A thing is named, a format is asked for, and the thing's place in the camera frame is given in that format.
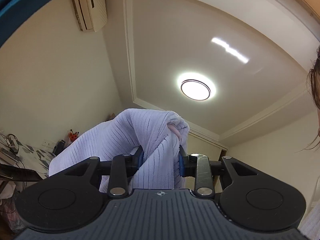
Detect lavender ribbed pajama garment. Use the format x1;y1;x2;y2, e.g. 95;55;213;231
48;108;189;189

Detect orange artificial flowers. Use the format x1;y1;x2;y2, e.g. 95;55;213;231
68;129;79;142

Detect round ceiling lamp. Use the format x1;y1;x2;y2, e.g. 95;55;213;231
176;72;217;101

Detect person head with hair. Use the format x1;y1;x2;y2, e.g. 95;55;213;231
301;47;320;151

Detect wall air conditioner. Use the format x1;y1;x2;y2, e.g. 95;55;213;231
72;0;107;32

